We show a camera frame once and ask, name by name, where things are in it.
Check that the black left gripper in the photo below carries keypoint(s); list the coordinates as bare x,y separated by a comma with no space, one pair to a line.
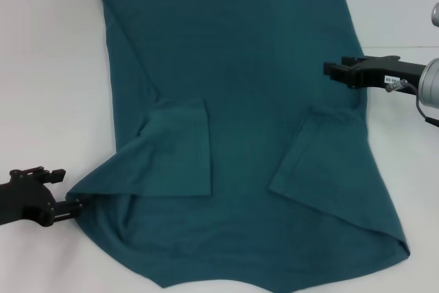
24,200

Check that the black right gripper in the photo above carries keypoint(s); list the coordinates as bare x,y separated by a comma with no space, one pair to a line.
387,73

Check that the teal blue shirt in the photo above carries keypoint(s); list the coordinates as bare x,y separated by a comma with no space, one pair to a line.
240,66

